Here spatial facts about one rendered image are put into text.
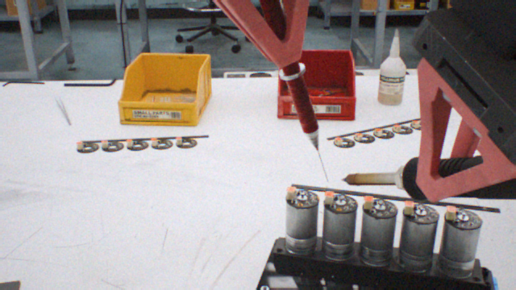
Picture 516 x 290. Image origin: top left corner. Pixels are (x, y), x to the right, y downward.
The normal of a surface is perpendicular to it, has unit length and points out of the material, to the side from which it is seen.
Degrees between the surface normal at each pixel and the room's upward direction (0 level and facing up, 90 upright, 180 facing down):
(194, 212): 0
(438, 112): 97
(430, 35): 90
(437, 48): 90
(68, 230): 0
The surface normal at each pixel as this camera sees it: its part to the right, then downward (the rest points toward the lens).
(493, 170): -0.89, 0.43
